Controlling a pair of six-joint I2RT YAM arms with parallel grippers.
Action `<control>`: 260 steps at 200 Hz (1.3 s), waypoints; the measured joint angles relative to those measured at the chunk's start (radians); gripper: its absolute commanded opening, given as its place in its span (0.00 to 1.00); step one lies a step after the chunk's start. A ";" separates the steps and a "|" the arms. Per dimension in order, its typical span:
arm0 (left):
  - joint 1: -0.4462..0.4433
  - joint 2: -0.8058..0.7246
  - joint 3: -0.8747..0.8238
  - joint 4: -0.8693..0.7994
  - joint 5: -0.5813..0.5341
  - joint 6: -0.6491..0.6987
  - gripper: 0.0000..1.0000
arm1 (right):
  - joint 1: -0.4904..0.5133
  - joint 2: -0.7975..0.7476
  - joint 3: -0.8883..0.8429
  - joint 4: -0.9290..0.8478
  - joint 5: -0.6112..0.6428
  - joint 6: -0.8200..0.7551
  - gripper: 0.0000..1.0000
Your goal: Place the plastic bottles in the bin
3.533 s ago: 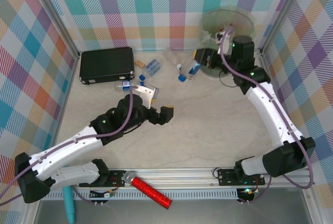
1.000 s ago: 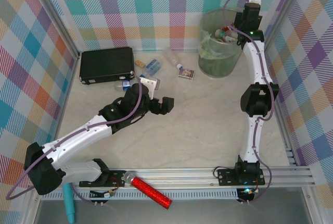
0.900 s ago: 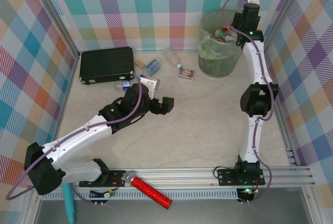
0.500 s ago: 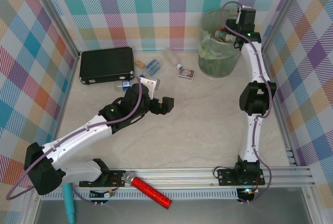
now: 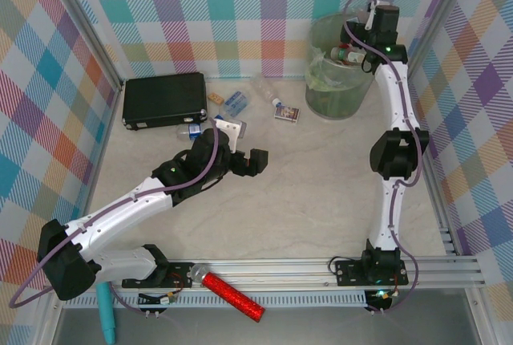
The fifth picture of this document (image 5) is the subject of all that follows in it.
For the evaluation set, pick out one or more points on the aluminium frame post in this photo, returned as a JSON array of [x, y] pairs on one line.
[[435, 20], [86, 26]]

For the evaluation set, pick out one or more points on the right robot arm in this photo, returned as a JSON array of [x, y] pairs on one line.
[[394, 100]]

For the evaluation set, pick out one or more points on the red glitter tube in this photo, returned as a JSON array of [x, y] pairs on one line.
[[232, 297]]

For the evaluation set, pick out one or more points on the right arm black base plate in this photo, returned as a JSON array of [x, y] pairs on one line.
[[348, 273]]

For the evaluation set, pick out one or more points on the small wooden block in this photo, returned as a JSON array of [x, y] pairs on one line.
[[216, 99]]

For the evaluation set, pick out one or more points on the clear bottle blue barcode label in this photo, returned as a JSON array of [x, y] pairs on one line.
[[194, 130]]

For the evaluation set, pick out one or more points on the green plastic bin liner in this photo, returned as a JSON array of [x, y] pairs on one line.
[[318, 76]]

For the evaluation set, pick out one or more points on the small yellow green connector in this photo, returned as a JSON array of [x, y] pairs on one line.
[[168, 300]]

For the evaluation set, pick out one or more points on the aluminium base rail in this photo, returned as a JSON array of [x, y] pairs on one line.
[[280, 270]]

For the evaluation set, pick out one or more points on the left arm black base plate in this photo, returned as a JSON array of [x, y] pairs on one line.
[[178, 270]]

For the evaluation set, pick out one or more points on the teal plastic pen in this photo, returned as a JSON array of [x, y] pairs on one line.
[[107, 321]]

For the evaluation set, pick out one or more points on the small printed card box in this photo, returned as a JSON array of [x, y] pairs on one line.
[[287, 113]]

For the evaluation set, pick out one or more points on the black hard case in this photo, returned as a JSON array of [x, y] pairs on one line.
[[160, 96]]

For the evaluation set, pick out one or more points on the clear bottle light blue label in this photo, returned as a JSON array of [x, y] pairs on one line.
[[236, 103]]

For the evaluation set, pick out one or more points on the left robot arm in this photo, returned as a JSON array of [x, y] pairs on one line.
[[132, 216]]

